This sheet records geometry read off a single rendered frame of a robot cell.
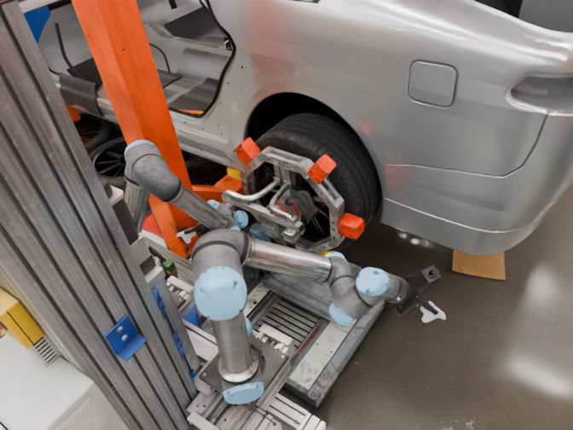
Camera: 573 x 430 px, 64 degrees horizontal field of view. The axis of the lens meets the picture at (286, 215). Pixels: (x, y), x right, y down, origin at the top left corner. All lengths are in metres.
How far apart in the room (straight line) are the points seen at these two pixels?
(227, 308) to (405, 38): 1.08
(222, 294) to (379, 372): 1.62
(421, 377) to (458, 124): 1.36
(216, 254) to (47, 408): 0.53
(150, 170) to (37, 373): 0.66
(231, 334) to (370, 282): 0.37
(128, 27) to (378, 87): 0.94
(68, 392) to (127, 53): 1.19
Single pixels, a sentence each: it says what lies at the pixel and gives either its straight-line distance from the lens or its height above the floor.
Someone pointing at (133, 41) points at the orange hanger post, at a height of 1.63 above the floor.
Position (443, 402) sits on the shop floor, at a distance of 2.51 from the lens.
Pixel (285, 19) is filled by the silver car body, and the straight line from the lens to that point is 1.93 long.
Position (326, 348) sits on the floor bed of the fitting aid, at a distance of 2.52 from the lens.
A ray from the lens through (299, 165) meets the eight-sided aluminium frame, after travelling 1.90.
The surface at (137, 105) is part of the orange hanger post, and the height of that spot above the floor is 1.41.
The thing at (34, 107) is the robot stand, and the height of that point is 1.86.
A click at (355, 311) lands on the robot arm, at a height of 1.20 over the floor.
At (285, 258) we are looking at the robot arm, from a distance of 1.23.
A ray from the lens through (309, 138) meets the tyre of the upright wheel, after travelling 1.96.
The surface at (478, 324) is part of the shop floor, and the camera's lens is 2.80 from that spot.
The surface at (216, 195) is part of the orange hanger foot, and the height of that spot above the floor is 0.73.
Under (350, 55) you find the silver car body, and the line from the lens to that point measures 1.80.
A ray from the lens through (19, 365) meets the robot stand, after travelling 1.40.
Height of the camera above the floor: 2.21
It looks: 41 degrees down
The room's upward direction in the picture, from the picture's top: 8 degrees counter-clockwise
